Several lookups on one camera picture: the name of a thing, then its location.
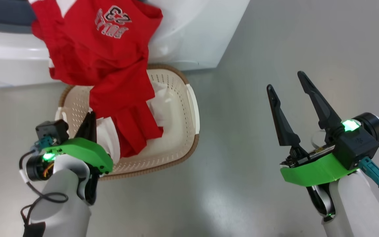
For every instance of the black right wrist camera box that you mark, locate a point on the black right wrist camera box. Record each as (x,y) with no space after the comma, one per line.
(357,144)

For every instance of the cream perforated laundry basket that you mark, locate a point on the cream perforated laundry basket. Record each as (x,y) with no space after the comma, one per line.
(179,98)

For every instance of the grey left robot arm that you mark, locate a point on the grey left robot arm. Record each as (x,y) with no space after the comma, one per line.
(61,204)

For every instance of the white front-load washing machine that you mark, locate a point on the white front-load washing machine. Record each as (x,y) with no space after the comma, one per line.
(192,33)

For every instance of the red and white jersey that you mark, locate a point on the red and white jersey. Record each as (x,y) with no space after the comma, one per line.
(94,59)

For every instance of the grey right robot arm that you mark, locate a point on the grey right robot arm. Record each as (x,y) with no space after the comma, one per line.
(357,210)

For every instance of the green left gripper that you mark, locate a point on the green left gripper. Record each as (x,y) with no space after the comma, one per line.
(87,149)

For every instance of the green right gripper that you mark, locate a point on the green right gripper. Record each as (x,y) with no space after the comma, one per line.
(317,171)

